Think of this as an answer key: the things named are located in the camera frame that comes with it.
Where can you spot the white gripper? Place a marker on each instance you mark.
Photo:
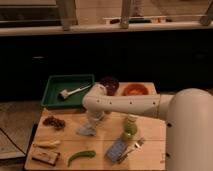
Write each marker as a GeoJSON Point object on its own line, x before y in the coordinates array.
{"type": "Point", "coordinates": [94, 117]}

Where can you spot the green plastic tray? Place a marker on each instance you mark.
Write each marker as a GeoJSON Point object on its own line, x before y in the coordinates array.
{"type": "Point", "coordinates": [57, 83]}

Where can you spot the light blue towel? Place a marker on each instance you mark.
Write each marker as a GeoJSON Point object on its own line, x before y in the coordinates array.
{"type": "Point", "coordinates": [86, 130]}

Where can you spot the blue sponge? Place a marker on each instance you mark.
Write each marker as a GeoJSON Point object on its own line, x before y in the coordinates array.
{"type": "Point", "coordinates": [116, 150]}

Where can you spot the green chili pepper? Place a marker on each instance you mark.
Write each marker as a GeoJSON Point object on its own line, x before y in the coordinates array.
{"type": "Point", "coordinates": [88, 153]}

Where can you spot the brown box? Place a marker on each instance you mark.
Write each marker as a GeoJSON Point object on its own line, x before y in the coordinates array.
{"type": "Point", "coordinates": [45, 156]}

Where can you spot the yellow banana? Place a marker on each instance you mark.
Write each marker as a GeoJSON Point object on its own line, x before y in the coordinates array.
{"type": "Point", "coordinates": [46, 144]}

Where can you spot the white dish brush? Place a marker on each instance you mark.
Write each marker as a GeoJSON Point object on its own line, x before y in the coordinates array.
{"type": "Point", "coordinates": [64, 94]}

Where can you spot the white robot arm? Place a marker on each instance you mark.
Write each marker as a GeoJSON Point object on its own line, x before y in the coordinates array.
{"type": "Point", "coordinates": [188, 115]}

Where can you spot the dark maroon bowl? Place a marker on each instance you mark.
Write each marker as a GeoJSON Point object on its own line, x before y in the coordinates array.
{"type": "Point", "coordinates": [111, 84]}

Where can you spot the orange bowl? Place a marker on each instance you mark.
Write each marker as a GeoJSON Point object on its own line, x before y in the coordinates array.
{"type": "Point", "coordinates": [135, 89]}

